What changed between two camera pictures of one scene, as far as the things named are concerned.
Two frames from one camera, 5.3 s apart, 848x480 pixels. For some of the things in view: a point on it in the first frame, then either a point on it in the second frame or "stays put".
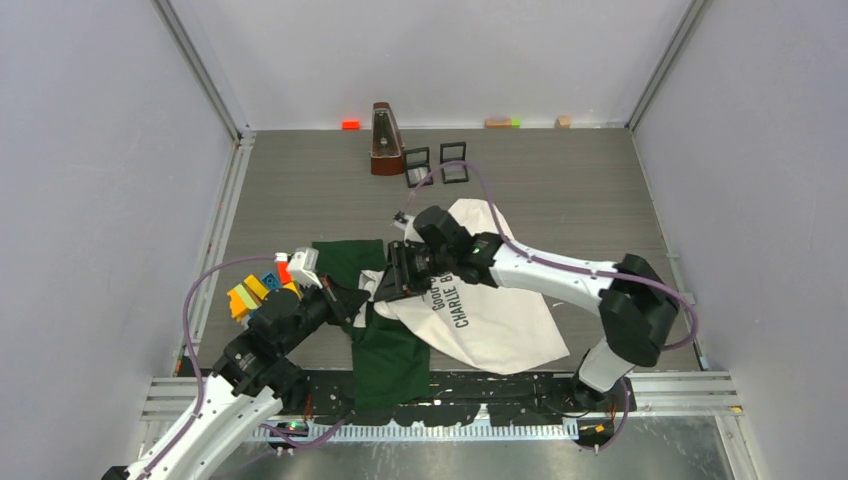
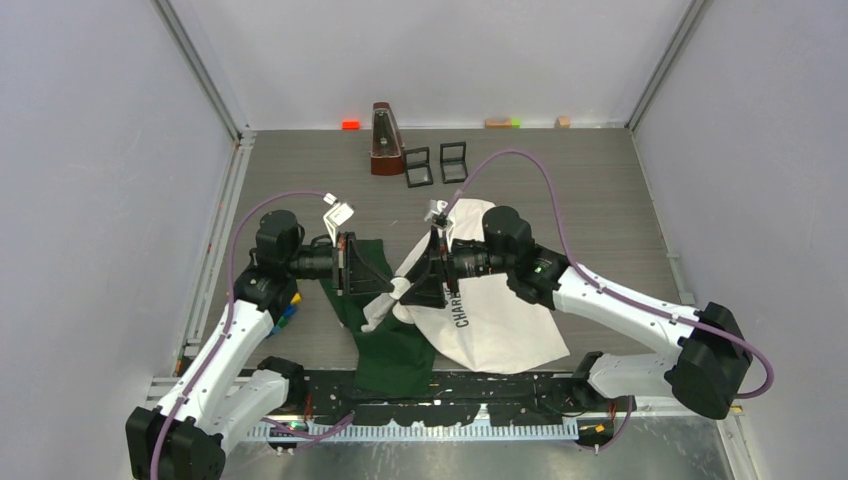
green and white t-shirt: x=476 y=328 stays put
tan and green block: x=499 y=123 stays put
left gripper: x=334 y=298 -> x=340 y=263
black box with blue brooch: x=418 y=166 stays put
